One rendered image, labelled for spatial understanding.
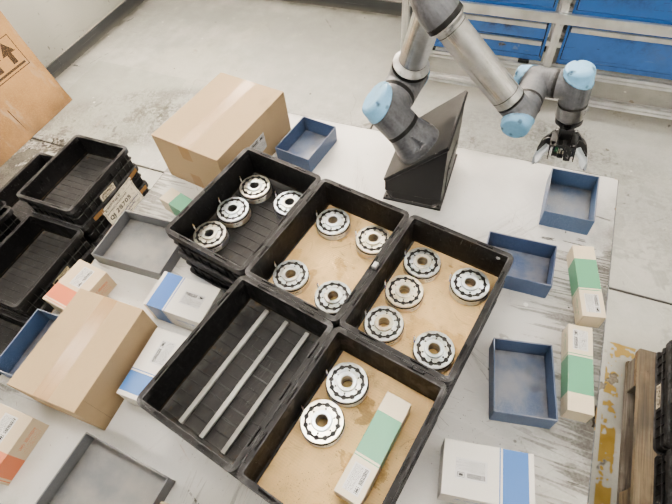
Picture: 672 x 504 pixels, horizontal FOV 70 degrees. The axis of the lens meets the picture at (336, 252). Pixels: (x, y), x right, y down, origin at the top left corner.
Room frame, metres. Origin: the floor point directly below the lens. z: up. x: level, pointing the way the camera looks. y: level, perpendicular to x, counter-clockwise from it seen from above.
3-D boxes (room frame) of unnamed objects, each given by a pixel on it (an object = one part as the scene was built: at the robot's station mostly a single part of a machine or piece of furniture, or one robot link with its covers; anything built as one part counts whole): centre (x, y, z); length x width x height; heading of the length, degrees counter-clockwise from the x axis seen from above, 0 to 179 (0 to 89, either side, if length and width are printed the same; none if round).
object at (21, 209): (1.80, 1.43, 0.26); 0.40 x 0.30 x 0.23; 152
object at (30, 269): (1.25, 1.27, 0.31); 0.40 x 0.30 x 0.34; 152
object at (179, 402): (0.47, 0.27, 0.87); 0.40 x 0.30 x 0.11; 141
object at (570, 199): (0.96, -0.78, 0.74); 0.20 x 0.15 x 0.07; 152
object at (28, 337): (0.68, 0.90, 0.74); 0.20 x 0.15 x 0.07; 153
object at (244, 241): (0.97, 0.25, 0.87); 0.40 x 0.30 x 0.11; 141
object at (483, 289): (0.63, -0.34, 0.86); 0.10 x 0.10 x 0.01
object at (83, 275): (0.87, 0.82, 0.74); 0.16 x 0.12 x 0.07; 146
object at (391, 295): (0.64, -0.17, 0.86); 0.10 x 0.10 x 0.01
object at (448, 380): (0.59, -0.22, 0.92); 0.40 x 0.30 x 0.02; 141
